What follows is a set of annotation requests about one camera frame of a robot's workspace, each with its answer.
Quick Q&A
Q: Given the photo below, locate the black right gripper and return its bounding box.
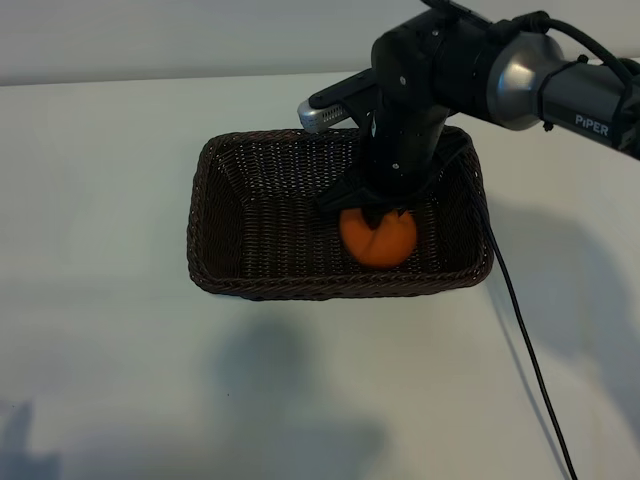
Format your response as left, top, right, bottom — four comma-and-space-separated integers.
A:
314, 93, 452, 232

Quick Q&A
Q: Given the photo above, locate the orange fruit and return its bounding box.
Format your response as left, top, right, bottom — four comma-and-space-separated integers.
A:
338, 206, 418, 269

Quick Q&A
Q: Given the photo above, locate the dark brown woven basket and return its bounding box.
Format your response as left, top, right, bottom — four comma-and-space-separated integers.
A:
187, 124, 496, 303

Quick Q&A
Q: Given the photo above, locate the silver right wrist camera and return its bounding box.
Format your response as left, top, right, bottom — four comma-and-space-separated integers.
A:
297, 97, 362, 135

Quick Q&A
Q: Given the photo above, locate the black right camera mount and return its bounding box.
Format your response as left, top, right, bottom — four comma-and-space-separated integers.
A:
308, 69, 382, 126

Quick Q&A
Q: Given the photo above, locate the black right hanging cable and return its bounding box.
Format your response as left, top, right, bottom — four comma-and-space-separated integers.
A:
419, 134, 580, 480

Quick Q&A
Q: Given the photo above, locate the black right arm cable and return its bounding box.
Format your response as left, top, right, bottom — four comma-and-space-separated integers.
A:
519, 12, 640, 87

